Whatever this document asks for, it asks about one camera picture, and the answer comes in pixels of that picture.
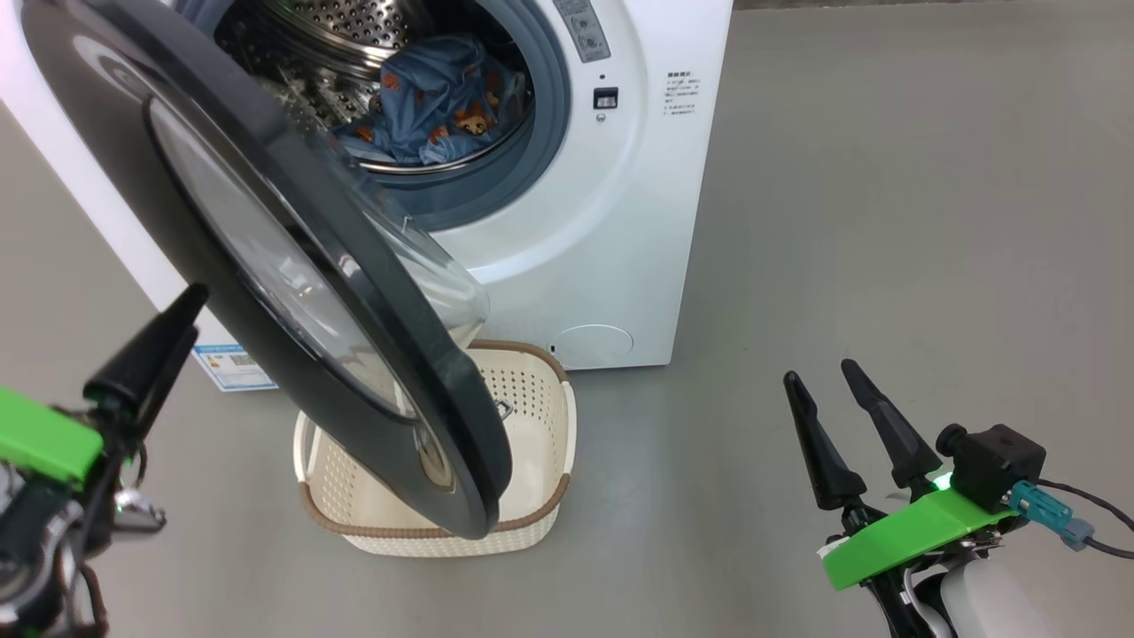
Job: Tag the white front-load washing machine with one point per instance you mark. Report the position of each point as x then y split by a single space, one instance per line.
620 266

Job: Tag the small printed text label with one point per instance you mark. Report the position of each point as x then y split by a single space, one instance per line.
684 95

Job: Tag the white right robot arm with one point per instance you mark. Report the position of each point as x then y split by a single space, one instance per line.
983 602

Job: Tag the teal right camera connector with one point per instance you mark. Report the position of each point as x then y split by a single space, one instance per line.
1045 512

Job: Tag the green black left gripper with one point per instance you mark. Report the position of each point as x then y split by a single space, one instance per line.
44 434

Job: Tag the black door latch socket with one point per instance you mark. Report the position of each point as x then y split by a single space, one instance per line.
605 97

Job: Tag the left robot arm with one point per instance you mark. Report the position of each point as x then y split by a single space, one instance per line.
35 594

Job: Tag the cream perforated laundry basket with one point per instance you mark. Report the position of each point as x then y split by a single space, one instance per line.
532 416

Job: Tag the blue and cream bear-print garment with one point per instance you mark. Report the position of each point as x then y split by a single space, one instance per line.
359 142

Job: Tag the round black glass washer door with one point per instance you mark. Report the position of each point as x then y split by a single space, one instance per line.
425 354

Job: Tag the perforated stainless steel drum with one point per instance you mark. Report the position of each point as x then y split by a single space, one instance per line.
354 27

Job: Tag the grey warning sticker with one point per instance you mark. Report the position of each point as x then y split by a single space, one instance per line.
582 31

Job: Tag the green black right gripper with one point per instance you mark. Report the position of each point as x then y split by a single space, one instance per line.
921 532

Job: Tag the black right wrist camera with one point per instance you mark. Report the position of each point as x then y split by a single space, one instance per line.
997 461

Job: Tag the blue energy label sticker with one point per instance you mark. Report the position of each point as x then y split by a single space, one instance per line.
232 368

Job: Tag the round white filter cover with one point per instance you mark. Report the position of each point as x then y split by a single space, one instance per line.
592 344

